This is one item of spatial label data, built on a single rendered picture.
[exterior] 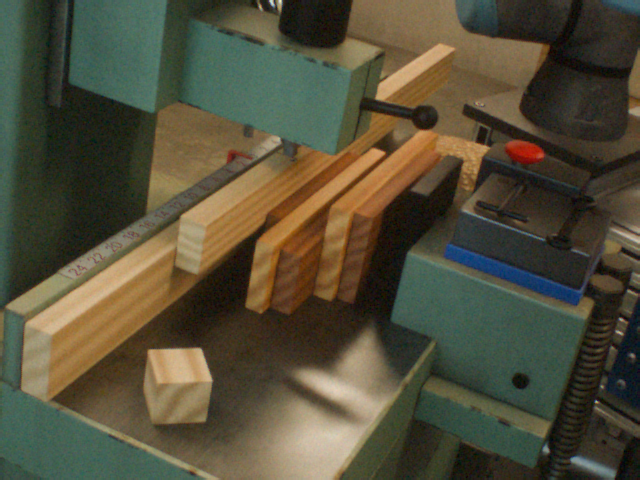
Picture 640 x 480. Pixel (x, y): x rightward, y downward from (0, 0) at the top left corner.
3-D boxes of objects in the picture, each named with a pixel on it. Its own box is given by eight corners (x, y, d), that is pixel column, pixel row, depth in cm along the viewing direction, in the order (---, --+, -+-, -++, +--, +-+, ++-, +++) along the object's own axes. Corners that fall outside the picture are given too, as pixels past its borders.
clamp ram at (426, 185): (475, 330, 80) (506, 224, 76) (383, 294, 82) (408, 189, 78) (506, 282, 88) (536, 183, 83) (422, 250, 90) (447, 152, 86)
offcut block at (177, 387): (206, 422, 66) (213, 380, 64) (151, 425, 65) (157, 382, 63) (195, 388, 69) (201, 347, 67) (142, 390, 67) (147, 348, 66)
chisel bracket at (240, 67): (331, 177, 80) (353, 70, 76) (170, 119, 84) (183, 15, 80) (368, 148, 86) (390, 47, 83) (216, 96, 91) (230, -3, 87)
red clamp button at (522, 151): (536, 170, 80) (540, 158, 80) (498, 157, 81) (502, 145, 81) (545, 158, 83) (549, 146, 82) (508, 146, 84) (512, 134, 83)
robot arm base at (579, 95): (553, 92, 162) (572, 29, 157) (642, 130, 154) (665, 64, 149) (498, 107, 151) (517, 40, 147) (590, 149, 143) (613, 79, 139)
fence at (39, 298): (19, 390, 65) (24, 315, 63) (-3, 380, 66) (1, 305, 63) (378, 121, 115) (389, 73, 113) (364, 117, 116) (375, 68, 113)
